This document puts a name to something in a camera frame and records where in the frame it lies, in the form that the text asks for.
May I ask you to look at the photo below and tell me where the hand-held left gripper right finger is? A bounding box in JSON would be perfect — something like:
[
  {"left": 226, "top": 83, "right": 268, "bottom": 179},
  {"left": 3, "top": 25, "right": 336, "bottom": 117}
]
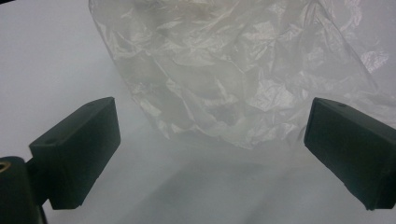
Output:
[{"left": 304, "top": 97, "right": 396, "bottom": 211}]

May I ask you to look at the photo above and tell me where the clear plastic smiley bag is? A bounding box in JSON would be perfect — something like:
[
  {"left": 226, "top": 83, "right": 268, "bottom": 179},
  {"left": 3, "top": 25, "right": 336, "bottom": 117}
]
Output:
[{"left": 88, "top": 0, "right": 396, "bottom": 150}]

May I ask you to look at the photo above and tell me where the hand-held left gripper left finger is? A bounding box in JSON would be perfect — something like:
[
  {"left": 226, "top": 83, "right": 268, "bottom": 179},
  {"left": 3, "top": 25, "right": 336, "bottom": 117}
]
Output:
[{"left": 29, "top": 96, "right": 121, "bottom": 210}]

